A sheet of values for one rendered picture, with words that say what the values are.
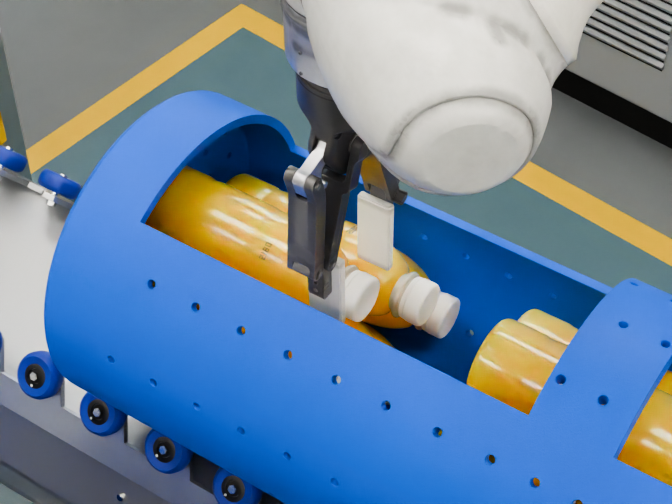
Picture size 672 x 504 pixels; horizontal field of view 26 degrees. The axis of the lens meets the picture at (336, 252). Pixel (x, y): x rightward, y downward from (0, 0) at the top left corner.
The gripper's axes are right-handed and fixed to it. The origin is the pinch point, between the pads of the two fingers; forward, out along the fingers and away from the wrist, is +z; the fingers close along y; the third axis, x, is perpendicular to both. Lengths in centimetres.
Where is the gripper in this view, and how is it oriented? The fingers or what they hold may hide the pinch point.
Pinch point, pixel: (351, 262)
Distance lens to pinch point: 113.0
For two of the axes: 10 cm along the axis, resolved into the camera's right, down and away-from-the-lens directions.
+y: -5.5, 6.1, -5.7
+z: 0.1, 6.9, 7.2
